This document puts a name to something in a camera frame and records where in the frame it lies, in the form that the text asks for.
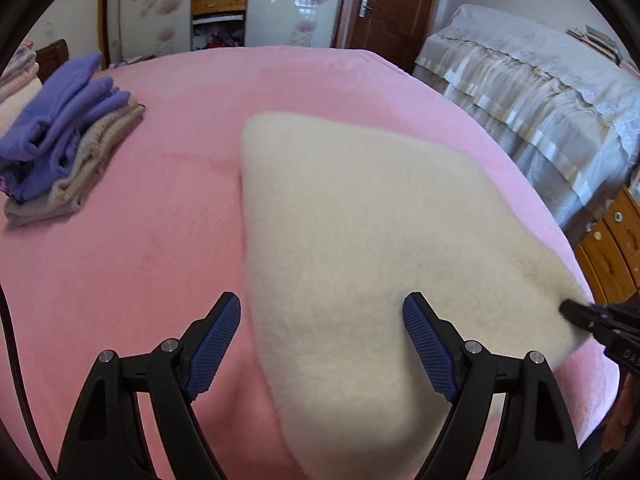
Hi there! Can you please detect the pink fleece bed blanket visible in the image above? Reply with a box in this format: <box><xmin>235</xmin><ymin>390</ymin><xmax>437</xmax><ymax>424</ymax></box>
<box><xmin>0</xmin><ymin>45</ymin><xmax>622</xmax><ymax>480</ymax></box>

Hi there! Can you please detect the dark brown wooden door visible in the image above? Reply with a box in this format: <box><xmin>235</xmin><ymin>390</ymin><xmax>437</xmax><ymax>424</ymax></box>
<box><xmin>332</xmin><ymin>0</ymin><xmax>437</xmax><ymax>73</ymax></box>

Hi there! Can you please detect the black cable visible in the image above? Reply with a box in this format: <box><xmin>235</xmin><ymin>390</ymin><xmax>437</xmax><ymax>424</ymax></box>
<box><xmin>0</xmin><ymin>284</ymin><xmax>54</xmax><ymax>480</ymax></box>

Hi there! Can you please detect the striped folded bedding stack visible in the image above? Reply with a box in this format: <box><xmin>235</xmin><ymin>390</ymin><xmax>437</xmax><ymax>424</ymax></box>
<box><xmin>0</xmin><ymin>40</ymin><xmax>41</xmax><ymax>136</ymax></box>

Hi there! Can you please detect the person's right hand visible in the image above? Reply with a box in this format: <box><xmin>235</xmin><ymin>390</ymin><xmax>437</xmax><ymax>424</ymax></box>
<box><xmin>601</xmin><ymin>374</ymin><xmax>637</xmax><ymax>453</ymax></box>

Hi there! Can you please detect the cream fuzzy cardigan sweater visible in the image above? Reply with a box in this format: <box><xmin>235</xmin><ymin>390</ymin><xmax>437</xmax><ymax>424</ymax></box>
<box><xmin>241</xmin><ymin>113</ymin><xmax>587</xmax><ymax>479</ymax></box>

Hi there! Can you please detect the purple folded garment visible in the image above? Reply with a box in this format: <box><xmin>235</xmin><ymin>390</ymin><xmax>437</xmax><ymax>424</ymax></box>
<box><xmin>1</xmin><ymin>51</ymin><xmax>130</xmax><ymax>203</ymax></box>

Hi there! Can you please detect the beige knitted folded sweater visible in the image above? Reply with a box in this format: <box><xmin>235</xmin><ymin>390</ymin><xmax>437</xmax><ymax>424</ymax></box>
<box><xmin>4</xmin><ymin>96</ymin><xmax>145</xmax><ymax>226</ymax></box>

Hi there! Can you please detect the floral sliding door wardrobe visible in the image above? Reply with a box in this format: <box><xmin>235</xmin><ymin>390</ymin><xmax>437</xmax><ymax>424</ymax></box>
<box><xmin>98</xmin><ymin>0</ymin><xmax>342</xmax><ymax>66</ymax></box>

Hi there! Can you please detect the grey lace covered bed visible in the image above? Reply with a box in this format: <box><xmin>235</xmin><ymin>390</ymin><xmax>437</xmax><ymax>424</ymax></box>
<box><xmin>413</xmin><ymin>3</ymin><xmax>639</xmax><ymax>233</ymax></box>

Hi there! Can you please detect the orange wooden drawer cabinet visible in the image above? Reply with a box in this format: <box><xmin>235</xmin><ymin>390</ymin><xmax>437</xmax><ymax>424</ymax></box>
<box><xmin>574</xmin><ymin>186</ymin><xmax>640</xmax><ymax>304</ymax></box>

